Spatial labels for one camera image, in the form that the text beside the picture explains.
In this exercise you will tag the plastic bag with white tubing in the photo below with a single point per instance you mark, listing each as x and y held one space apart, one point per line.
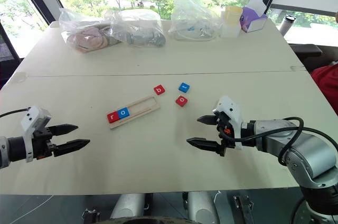
190 20

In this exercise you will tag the plastic bag with pink items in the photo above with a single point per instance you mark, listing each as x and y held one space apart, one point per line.
84 33

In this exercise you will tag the black mesh chair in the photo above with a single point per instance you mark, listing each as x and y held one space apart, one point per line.
8 49

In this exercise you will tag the plastic bag with grey items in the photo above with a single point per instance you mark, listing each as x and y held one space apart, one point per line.
140 29

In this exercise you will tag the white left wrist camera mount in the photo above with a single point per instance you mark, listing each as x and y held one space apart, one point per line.
33 118

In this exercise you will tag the blue letter tile o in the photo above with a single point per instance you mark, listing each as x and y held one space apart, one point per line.
123 113

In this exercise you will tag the black metal bracket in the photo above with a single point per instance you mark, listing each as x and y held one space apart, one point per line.
244 208
90 216

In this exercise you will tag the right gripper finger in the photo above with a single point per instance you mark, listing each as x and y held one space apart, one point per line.
210 120
206 144

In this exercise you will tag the red letter tile b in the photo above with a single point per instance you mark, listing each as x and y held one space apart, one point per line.
159 90

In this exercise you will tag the white plastic container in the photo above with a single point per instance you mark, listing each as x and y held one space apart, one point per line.
230 31

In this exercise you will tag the red garment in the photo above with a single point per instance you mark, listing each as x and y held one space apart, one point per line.
326 86

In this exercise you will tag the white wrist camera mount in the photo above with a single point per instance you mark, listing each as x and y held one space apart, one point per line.
229 106
33 118

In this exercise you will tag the white table joint tab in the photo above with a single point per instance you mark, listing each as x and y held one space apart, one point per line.
21 77
298 68

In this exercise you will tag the silver black tumbler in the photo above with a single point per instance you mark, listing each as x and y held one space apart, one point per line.
287 26

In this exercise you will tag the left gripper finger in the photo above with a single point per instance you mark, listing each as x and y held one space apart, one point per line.
64 129
71 147

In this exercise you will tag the blue letter tile t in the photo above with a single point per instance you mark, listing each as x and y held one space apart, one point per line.
184 87

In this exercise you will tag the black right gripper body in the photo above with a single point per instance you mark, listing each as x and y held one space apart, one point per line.
225 131

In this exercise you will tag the dark rounded robot torso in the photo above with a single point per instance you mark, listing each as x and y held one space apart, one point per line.
158 220

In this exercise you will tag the cream plastic cup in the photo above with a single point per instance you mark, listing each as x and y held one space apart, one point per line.
233 15

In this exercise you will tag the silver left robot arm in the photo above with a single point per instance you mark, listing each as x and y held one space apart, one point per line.
13 148

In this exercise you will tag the black armchair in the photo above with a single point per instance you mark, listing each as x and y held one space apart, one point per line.
311 53

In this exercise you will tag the silver rounded robot leg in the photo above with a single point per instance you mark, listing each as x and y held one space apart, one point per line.
202 206
126 205

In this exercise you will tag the red letter tile o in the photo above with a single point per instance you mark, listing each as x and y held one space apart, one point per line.
181 101

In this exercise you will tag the purple tissue box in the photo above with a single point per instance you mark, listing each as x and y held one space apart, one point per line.
253 20

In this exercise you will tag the red letter tile r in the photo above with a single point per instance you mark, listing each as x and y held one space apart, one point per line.
113 117

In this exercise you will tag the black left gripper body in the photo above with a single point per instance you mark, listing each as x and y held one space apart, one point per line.
42 142

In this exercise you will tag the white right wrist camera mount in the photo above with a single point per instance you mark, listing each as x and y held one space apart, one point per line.
229 106

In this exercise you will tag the wooden letter tray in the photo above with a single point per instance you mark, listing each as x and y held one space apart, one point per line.
144 105

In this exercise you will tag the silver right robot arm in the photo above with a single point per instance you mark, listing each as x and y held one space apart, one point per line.
311 155

